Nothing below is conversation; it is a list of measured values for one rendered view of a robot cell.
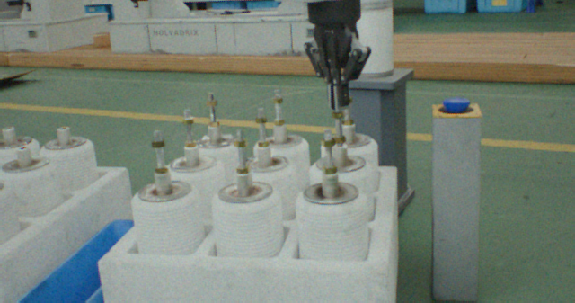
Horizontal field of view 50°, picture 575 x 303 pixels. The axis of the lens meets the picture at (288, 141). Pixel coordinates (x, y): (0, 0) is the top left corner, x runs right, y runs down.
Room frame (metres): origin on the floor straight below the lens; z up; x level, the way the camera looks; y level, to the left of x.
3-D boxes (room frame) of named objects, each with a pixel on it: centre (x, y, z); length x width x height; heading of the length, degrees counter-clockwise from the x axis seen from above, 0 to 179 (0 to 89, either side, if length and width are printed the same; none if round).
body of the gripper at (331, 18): (0.88, -0.08, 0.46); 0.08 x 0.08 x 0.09
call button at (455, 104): (0.91, -0.26, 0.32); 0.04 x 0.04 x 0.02
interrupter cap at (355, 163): (0.88, -0.08, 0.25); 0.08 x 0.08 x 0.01
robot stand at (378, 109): (1.32, -0.19, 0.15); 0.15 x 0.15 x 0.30; 61
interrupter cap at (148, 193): (0.81, 0.18, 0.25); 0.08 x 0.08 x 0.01
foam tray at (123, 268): (0.90, 0.04, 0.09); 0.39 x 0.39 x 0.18; 78
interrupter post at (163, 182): (0.81, 0.18, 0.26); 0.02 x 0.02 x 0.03
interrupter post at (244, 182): (0.79, 0.06, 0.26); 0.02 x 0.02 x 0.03
